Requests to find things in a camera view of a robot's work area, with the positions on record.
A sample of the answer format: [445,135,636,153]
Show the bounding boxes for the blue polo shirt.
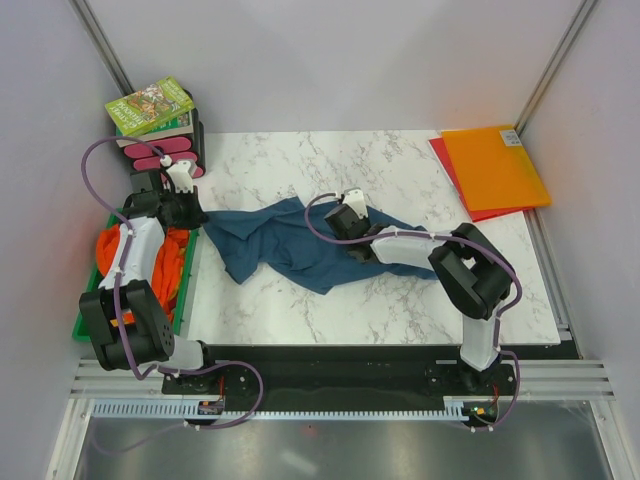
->
[203,197,436,295]

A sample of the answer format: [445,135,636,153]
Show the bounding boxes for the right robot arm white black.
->
[324,204,522,394]

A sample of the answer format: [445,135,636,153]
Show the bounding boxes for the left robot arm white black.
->
[79,161,220,393]

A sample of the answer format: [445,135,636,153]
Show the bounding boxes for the orange shirt in bin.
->
[95,225,190,324]

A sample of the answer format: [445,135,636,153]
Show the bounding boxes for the black pink drawer organizer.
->
[117,117,206,178]

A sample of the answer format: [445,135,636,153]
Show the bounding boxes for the dark green book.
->
[138,110,199,151]

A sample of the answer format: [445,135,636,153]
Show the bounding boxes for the light green book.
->
[105,76,195,137]

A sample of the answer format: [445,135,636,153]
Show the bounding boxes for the red plastic folder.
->
[429,137,523,222]

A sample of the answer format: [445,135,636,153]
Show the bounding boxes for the orange plastic folder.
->
[442,125,552,212]

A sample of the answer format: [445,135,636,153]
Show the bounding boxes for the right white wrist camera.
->
[339,188,368,220]

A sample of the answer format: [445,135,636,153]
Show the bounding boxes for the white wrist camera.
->
[160,156,196,194]
[339,188,368,220]

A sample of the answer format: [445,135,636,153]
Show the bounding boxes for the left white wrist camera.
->
[160,156,196,194]

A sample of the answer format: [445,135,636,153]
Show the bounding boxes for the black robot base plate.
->
[163,345,516,411]

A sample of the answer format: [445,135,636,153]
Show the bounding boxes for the grey slotted cable duct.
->
[91,397,470,422]

